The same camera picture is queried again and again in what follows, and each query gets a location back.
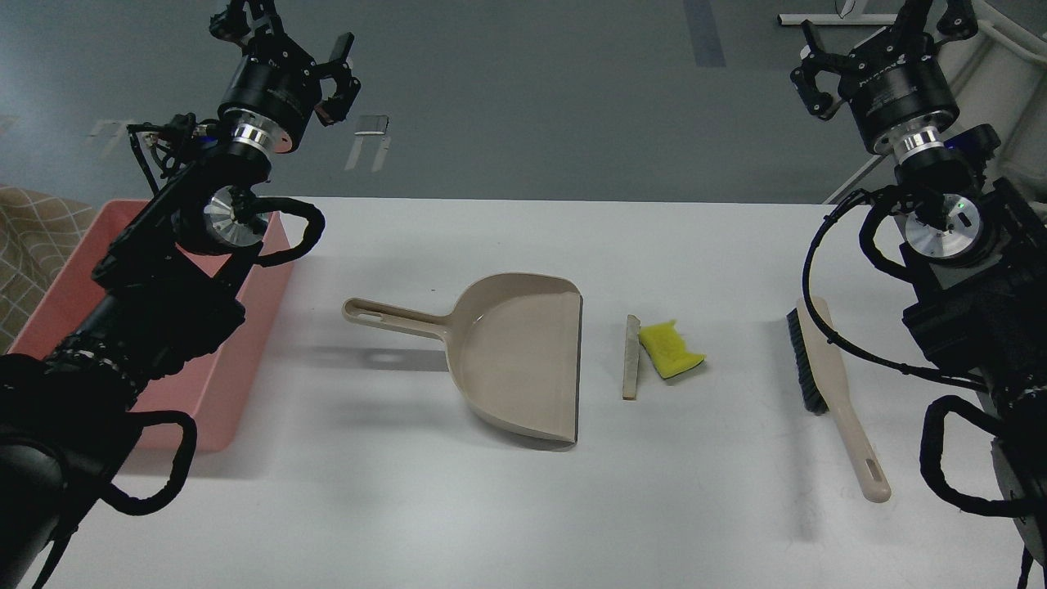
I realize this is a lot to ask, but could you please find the yellow green sponge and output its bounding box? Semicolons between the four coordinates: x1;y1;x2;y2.
638;318;707;380

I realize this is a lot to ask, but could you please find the beige patterned cloth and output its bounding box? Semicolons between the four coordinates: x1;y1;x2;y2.
1;184;97;353

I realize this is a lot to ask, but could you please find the beige plastic dustpan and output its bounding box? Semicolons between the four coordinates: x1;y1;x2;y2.
343;272;583;444

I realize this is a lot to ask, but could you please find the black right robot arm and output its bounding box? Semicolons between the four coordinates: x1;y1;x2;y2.
780;1;1046;588

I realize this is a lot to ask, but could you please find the white floor stand base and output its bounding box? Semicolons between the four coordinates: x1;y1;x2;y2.
775;1;896;27

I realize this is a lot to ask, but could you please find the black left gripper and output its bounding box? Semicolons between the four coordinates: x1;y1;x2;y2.
209;1;362;154

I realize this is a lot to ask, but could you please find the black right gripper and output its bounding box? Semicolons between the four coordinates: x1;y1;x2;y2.
790;0;979;155

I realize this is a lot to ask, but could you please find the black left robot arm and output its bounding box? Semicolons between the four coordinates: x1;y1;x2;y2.
1;1;362;588

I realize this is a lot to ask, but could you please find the beige hand brush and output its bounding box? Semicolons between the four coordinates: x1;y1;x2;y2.
786;297;892;504

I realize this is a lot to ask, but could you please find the pink plastic bin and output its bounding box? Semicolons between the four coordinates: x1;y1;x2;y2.
10;199;292;452

